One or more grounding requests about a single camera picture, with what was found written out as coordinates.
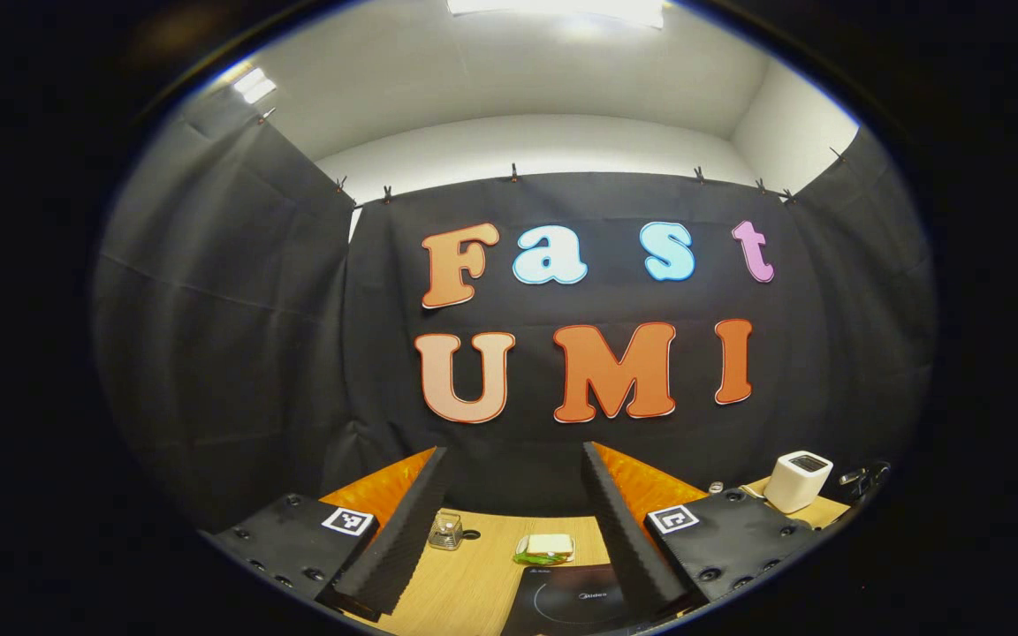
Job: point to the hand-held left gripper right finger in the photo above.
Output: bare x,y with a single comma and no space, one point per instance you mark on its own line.
619,530

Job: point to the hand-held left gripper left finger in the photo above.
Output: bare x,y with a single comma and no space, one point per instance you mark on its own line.
403,539

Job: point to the black induction cooktop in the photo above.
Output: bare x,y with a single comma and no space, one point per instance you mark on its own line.
562,605

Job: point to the sandwich with lettuce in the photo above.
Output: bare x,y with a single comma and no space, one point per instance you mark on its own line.
549,545

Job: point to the black backdrop cloth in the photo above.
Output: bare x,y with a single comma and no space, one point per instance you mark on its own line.
253,353

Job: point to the row of black cloth clips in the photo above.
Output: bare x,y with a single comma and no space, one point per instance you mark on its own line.
514,172

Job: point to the large rectangular ceiling light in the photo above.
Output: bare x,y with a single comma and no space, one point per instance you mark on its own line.
562,7

